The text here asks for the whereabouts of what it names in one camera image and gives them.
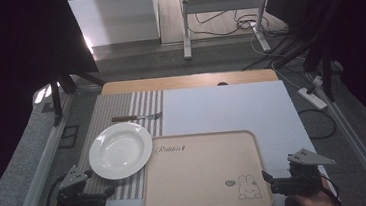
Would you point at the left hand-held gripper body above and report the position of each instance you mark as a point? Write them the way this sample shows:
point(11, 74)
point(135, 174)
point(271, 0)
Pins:
point(74, 192)

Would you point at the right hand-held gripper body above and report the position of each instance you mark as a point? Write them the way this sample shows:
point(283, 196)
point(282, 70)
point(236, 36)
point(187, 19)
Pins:
point(306, 172)

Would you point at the person's right hand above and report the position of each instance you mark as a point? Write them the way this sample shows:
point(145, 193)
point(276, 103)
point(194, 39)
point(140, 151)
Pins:
point(315, 202)

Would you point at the white round plate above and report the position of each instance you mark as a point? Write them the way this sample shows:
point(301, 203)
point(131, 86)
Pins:
point(120, 150)

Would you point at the beige tray with rabbit print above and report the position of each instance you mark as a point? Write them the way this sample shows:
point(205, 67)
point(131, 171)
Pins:
point(204, 178)

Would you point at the grey striped placemat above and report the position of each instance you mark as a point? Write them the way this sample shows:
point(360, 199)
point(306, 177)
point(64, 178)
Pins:
point(114, 105)

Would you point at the light blue placemat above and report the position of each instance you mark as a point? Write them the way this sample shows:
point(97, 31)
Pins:
point(232, 112)

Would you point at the white power strip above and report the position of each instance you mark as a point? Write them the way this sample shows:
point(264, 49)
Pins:
point(311, 98)

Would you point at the black stand leg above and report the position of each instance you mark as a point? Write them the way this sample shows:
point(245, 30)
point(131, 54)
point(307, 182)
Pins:
point(328, 77)
point(56, 100)

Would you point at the black curtain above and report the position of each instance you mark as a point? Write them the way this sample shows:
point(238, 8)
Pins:
point(8, 81)
point(359, 34)

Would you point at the white metal stand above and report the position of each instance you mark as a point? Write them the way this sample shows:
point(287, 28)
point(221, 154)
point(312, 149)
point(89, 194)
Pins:
point(219, 3)

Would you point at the aluminium rail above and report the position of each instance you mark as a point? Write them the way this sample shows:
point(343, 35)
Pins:
point(358, 141)
point(39, 169)

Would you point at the black floor frame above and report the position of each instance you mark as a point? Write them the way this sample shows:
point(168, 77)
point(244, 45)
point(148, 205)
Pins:
point(69, 136)

